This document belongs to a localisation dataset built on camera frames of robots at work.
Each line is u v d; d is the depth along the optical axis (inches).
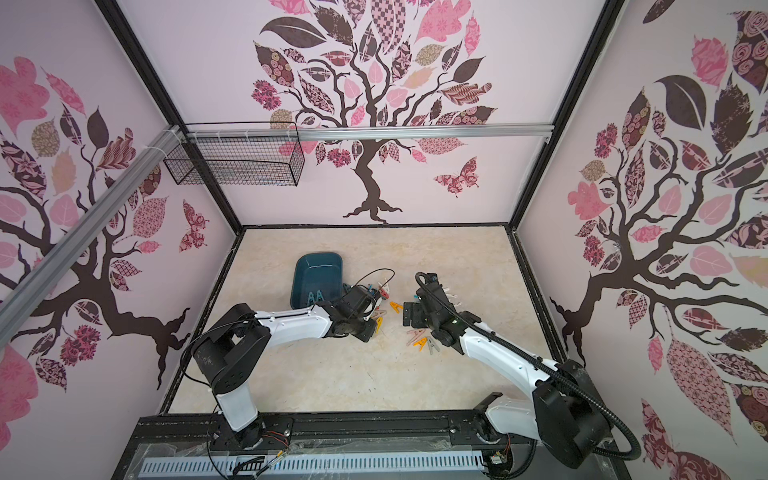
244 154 37.3
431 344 34.5
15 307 19.4
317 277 40.3
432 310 25.5
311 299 38.4
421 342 34.7
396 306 38.3
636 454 14.7
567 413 16.0
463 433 28.9
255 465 28.5
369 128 36.6
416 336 35.3
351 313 28.5
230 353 18.7
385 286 32.8
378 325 33.3
